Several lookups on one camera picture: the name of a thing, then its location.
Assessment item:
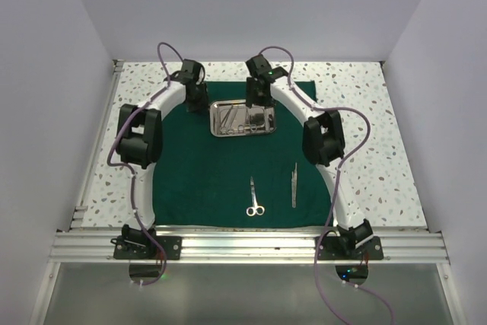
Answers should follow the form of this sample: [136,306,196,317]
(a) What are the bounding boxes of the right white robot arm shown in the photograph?
[246,54,373,259]

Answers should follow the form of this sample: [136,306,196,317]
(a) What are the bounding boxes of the steel tweezers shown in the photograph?
[220,104,237,130]

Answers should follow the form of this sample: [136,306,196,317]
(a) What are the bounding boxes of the aluminium left side rail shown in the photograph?
[56,59,125,233]

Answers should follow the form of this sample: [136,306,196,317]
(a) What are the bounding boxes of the steel scalpel handle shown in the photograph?
[291,162,298,209]
[291,171,296,201]

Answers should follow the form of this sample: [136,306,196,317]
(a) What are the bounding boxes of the steel instrument tray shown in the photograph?
[209,100,276,138]

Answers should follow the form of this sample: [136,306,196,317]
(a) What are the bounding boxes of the aluminium front rail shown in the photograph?
[48,226,450,264]

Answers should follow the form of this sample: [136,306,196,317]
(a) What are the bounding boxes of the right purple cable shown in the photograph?
[311,46,395,325]

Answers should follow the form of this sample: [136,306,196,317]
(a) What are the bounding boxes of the steel scissors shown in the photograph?
[246,177,265,217]

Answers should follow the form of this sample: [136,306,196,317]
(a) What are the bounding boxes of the green surgical cloth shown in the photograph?
[152,104,330,228]

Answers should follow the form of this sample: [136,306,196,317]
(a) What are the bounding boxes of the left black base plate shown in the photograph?
[110,236,183,260]

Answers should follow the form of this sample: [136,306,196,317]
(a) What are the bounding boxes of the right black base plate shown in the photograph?
[317,236,384,261]

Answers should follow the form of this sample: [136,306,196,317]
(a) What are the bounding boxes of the aluminium rail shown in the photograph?
[56,59,125,233]
[48,226,450,264]

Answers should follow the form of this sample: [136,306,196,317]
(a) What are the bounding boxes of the steel forceps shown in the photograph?
[226,124,258,135]

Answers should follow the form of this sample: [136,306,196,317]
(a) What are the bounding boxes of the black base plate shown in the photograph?
[110,236,183,260]
[317,236,384,261]

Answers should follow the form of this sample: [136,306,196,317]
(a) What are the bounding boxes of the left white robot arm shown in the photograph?
[107,59,209,259]

